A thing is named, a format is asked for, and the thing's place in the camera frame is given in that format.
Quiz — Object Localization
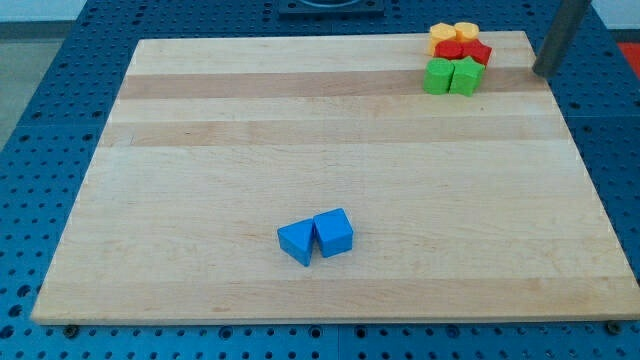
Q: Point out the blue cube block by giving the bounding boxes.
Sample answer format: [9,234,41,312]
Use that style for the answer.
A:
[313,208,354,258]

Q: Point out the blue triangular block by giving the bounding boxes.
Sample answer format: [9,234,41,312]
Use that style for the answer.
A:
[277,219,314,267]

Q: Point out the green cylinder block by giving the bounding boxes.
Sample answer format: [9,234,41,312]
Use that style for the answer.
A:
[423,58,455,95]

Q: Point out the large wooden board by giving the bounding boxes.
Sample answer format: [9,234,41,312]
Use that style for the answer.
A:
[32,31,639,326]

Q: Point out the green star block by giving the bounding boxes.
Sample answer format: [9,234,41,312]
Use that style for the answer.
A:
[449,56,485,97]

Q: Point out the red cylinder block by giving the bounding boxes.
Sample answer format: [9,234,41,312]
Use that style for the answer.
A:
[433,40,464,60]

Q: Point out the yellow hexagon block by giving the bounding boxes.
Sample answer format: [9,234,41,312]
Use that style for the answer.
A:
[427,23,457,56]

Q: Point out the red star block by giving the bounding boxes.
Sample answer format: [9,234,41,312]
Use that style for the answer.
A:
[461,39,493,66]

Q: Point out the yellow cylinder block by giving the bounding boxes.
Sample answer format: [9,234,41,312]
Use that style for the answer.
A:
[454,22,480,43]

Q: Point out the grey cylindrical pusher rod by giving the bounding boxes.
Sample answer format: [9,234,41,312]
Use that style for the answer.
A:
[532,0,592,79]

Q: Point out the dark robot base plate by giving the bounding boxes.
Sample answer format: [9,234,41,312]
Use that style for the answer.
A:
[277,0,385,17]

